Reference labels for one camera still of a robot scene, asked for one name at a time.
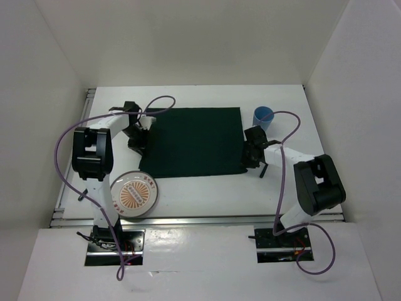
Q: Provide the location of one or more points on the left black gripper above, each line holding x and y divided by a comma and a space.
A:
140, 147

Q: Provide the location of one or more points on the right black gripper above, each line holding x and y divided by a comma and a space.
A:
247, 163

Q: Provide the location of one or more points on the dark green cloth napkin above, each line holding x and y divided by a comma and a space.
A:
195, 142

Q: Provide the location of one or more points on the orange sunburst patterned plate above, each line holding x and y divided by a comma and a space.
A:
134, 194

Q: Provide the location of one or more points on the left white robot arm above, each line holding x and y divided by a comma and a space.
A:
93, 159

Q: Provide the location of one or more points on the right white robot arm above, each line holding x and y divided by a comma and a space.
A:
317, 182

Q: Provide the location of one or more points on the blue plastic cup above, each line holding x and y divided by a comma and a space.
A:
263, 116

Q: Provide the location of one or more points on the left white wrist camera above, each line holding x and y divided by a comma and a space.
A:
145, 122

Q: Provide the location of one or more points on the gold knife black handle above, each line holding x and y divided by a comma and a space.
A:
263, 171

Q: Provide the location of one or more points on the gold fork black handle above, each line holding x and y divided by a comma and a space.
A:
82, 195

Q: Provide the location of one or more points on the aluminium table frame rail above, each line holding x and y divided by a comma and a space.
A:
238, 199

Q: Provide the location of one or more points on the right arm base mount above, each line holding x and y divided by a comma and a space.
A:
284, 248

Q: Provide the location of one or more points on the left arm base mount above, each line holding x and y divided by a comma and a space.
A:
101, 253

